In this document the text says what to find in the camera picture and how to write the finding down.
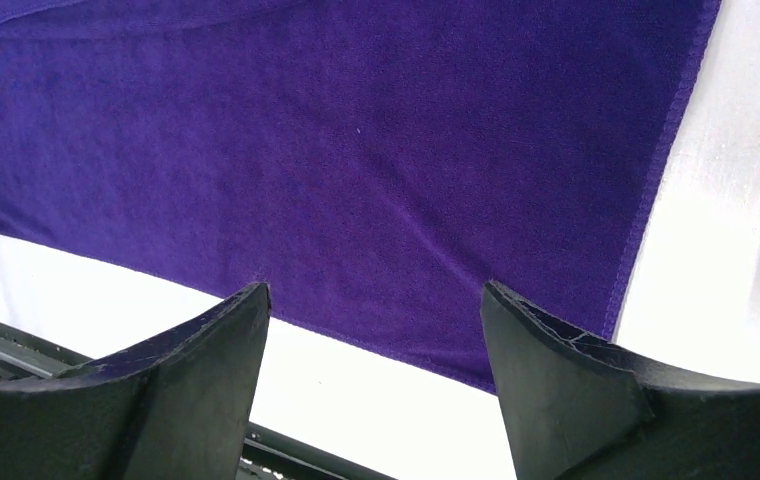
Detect purple towel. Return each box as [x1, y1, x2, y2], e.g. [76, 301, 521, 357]
[0, 1, 720, 391]

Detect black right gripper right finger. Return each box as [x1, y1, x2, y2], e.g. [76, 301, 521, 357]
[480, 282, 760, 479]

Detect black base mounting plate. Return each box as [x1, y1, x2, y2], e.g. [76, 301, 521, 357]
[0, 323, 387, 480]

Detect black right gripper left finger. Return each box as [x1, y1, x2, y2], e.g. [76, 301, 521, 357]
[0, 283, 271, 479]

